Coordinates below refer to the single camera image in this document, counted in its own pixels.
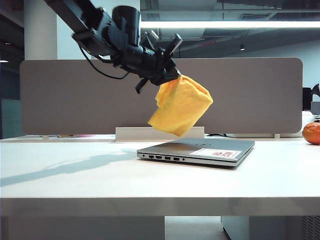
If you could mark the white sticker with red print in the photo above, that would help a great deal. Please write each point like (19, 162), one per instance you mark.
(215, 153)

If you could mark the silver closed laptop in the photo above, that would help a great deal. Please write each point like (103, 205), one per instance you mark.
(215, 145)

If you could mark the long ceiling light strip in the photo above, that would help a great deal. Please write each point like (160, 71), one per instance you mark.
(225, 24)

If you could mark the black ceiling spotlight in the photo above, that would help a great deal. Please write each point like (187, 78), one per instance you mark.
(242, 47)

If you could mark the red ceiling sign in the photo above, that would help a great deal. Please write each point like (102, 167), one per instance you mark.
(207, 44)

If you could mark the small white divider clamp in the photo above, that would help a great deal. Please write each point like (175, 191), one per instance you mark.
(45, 137)
(277, 136)

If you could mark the yellow cloth rag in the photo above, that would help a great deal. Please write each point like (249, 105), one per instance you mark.
(182, 107)

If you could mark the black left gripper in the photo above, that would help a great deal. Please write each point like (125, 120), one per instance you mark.
(147, 62)

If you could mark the white building pillar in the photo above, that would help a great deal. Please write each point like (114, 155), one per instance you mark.
(40, 25)

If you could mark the orange fruit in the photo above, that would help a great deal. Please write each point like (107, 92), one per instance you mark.
(312, 133)

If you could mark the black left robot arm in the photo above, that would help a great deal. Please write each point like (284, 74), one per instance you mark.
(100, 27)

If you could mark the grey fabric desk divider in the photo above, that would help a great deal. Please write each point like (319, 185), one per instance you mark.
(250, 95)

